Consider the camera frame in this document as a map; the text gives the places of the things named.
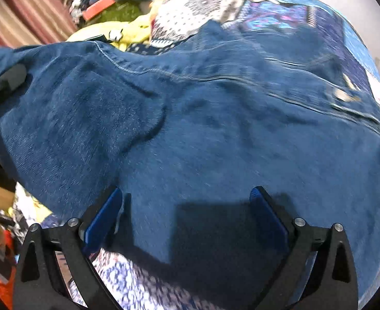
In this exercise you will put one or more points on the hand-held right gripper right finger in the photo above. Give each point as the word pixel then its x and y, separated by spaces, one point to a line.
pixel 270 219

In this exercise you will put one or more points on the patchwork print bedspread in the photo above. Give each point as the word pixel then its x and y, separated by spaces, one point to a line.
pixel 209 6

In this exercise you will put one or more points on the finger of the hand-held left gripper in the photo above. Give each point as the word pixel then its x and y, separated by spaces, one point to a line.
pixel 4 80

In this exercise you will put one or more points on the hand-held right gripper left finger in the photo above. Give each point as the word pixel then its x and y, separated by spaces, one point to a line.
pixel 102 219

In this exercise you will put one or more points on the blue denim jacket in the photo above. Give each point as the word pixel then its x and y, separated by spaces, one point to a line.
pixel 209 135

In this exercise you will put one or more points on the orange box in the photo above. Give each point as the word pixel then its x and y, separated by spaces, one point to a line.
pixel 98 8

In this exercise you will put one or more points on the green patterned bag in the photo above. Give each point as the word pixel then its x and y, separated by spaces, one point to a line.
pixel 125 11

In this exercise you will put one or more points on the striped brown curtain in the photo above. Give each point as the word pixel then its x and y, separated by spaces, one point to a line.
pixel 18 13

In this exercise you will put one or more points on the yellow cartoon print blanket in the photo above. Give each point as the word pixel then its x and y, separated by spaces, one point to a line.
pixel 135 27

